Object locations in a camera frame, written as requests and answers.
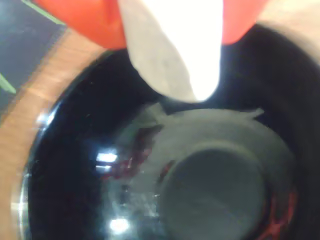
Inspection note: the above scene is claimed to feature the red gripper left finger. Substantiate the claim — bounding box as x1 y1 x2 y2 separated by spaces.
32 0 129 50

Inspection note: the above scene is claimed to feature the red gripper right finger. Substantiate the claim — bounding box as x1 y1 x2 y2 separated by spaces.
220 0 267 46

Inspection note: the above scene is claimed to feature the white eraser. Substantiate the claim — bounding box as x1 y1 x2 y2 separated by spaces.
117 0 224 104

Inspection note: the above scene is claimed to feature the black mat with yellow lines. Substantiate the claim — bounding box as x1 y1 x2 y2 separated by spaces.
0 0 67 118

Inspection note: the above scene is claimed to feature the black bowl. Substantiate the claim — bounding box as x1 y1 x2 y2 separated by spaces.
9 22 320 240

